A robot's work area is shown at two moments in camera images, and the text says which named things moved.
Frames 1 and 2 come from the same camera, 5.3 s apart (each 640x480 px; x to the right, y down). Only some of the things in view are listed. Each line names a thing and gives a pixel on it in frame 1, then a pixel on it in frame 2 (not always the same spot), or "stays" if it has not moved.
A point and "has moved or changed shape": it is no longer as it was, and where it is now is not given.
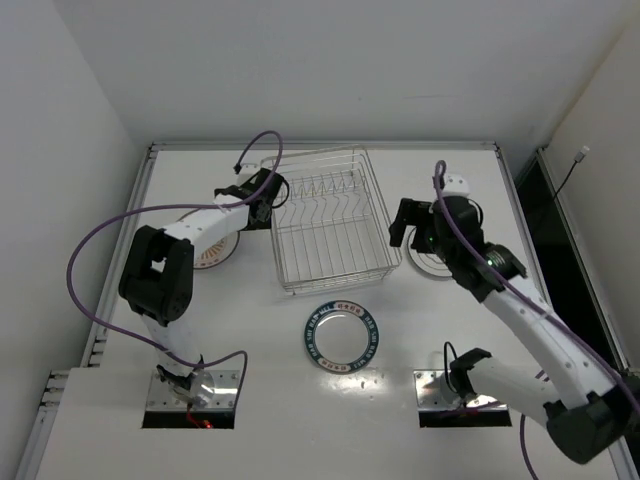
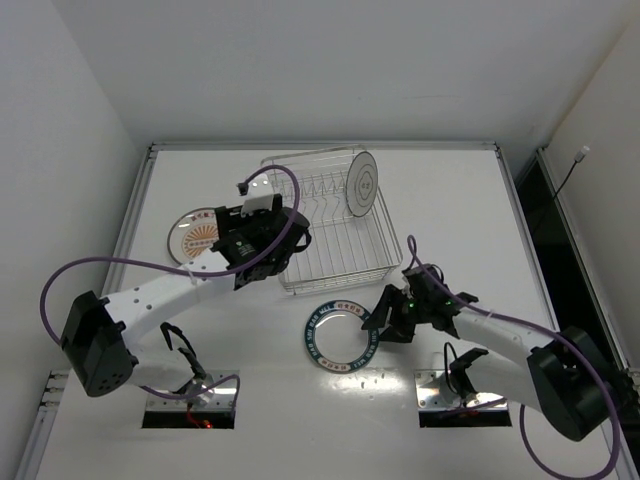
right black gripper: [415, 214] to [400, 311]
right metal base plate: [429, 395] stays
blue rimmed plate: [341, 336] stays
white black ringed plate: [430, 263] has moved or changed shape
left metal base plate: [226, 384] stays
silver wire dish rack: [332, 230] stays
